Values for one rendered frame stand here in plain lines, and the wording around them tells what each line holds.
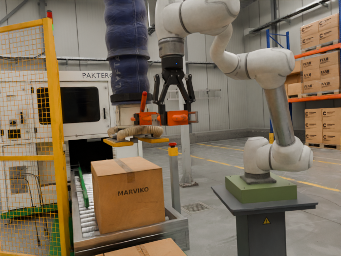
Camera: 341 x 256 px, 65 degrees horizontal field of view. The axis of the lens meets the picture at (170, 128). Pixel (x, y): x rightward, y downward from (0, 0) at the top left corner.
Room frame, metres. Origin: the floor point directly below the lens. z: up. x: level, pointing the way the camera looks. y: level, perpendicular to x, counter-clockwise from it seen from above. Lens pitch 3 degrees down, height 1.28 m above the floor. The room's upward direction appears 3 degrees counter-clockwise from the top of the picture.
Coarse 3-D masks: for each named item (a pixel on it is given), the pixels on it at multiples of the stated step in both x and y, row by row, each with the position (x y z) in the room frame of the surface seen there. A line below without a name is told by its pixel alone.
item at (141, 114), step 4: (140, 112) 1.21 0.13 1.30; (144, 112) 1.21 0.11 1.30; (148, 112) 1.22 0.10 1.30; (152, 112) 1.23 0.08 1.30; (156, 112) 1.24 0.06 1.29; (136, 116) 1.22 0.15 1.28; (140, 116) 1.20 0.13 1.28; (136, 120) 1.26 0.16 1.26; (140, 120) 1.20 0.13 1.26; (136, 124) 1.28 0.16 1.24; (140, 124) 1.20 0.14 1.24; (144, 124) 1.21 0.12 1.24; (148, 124) 1.22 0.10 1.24
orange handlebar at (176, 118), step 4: (144, 116) 1.19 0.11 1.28; (148, 116) 1.13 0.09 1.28; (176, 116) 0.88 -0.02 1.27; (180, 116) 0.88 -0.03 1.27; (184, 116) 0.88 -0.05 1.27; (132, 120) 1.38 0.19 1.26; (144, 120) 1.18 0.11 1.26; (148, 120) 1.13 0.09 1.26; (176, 120) 0.88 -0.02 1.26; (180, 120) 0.88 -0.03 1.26; (184, 120) 0.89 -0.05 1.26
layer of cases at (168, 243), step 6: (162, 240) 1.55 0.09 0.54; (168, 240) 1.54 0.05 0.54; (132, 246) 1.49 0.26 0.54; (138, 246) 1.49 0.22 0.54; (144, 246) 1.48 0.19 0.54; (150, 246) 1.48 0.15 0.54; (156, 246) 1.48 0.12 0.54; (162, 246) 1.47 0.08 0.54; (168, 246) 1.47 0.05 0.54; (174, 246) 1.46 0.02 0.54; (108, 252) 1.44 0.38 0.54; (114, 252) 1.44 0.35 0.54; (120, 252) 1.43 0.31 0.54; (126, 252) 1.43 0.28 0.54; (132, 252) 1.42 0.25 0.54; (138, 252) 1.42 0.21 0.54; (144, 252) 1.42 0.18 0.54; (150, 252) 1.41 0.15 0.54; (156, 252) 1.41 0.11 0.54; (162, 252) 1.40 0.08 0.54; (168, 252) 1.40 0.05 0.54; (174, 252) 1.40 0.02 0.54; (180, 252) 1.39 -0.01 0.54
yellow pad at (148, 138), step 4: (148, 136) 1.52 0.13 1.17; (152, 136) 1.45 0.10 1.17; (140, 140) 1.54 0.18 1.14; (144, 140) 1.46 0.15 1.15; (148, 140) 1.39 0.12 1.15; (152, 140) 1.35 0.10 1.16; (156, 140) 1.36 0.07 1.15; (160, 140) 1.37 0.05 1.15; (164, 140) 1.38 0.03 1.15; (168, 140) 1.39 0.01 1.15
